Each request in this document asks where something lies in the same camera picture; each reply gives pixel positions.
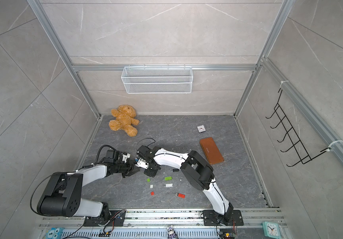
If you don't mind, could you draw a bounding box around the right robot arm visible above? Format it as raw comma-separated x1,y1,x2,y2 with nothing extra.
137,145,234,225

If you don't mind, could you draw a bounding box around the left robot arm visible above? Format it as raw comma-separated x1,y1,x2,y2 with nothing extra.
30,144,138,220

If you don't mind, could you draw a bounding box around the brown teddy bear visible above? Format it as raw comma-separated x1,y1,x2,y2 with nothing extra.
109,105,140,137

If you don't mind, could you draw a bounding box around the small square pink-white packet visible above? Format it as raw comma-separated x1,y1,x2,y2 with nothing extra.
197,125,206,133

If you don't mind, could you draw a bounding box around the brown leather wallet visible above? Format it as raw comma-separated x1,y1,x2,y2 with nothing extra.
199,137,224,165

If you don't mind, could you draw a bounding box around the small purple toy figure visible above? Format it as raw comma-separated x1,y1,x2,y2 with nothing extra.
167,225,178,239

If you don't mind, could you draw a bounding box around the blue cartoon alarm clock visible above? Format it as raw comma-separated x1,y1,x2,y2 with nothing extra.
44,228,64,239

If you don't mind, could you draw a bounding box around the teal alarm clock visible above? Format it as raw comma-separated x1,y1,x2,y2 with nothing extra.
262,222,282,239

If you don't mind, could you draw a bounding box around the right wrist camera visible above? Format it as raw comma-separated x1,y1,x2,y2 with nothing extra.
135,158,149,169

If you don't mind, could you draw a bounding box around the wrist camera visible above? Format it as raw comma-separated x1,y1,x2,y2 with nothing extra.
135,158,149,169
120,152,131,163

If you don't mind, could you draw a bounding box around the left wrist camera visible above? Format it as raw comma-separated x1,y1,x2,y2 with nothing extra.
120,152,131,163

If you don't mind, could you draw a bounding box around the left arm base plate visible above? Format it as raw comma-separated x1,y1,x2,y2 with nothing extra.
84,209,126,227

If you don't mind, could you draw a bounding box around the white wire mesh basket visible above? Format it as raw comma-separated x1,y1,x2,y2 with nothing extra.
121,66,193,94

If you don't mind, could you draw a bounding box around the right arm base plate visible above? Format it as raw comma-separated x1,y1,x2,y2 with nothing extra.
201,210,244,227

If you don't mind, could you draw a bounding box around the black wire hook rack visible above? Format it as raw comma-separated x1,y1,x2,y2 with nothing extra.
265,89,331,167

